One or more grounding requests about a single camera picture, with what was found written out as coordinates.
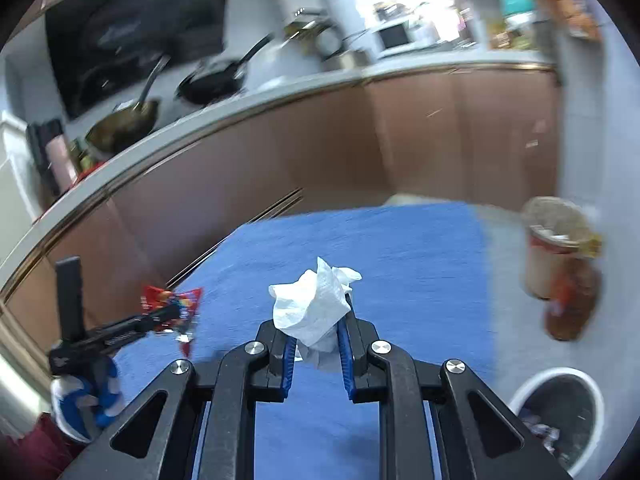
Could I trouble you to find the red snack wrapper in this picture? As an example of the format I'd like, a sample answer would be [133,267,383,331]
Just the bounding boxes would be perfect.
[141,285,203,359]

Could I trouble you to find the white tissue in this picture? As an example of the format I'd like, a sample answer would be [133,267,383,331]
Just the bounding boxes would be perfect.
[269,257,362,372]

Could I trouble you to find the dark red sleeve forearm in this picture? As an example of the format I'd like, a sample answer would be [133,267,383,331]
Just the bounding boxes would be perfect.
[1,413,90,480]

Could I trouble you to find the beige lined trash bucket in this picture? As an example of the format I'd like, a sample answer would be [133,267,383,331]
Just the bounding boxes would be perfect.
[522,196,592,300]

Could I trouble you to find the brown kitchen cabinets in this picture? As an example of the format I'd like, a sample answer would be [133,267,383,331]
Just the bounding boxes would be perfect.
[1,62,561,361]

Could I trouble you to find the blue white gloved hand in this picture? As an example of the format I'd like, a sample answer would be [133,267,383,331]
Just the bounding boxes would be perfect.
[51,356,125,444]

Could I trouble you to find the blue fuzzy table cloth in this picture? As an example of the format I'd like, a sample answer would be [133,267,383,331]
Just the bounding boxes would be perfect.
[112,201,501,480]

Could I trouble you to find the pink thermos bottle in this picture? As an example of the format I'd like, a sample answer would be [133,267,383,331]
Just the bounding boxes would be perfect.
[46,136,78,194]

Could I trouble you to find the cooking oil bottle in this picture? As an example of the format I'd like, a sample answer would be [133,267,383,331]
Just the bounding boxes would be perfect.
[544,258,602,341]

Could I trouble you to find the black frying pan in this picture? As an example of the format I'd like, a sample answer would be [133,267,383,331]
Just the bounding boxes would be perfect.
[175,34,274,106]

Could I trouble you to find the steel pot on counter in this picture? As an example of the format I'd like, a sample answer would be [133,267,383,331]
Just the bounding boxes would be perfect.
[322,49,372,72]

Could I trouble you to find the white microwave oven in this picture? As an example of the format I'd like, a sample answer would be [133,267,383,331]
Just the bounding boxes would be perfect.
[373,18,416,58]

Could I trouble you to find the brass wok with handle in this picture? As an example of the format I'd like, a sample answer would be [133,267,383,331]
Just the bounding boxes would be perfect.
[85,55,170,155]

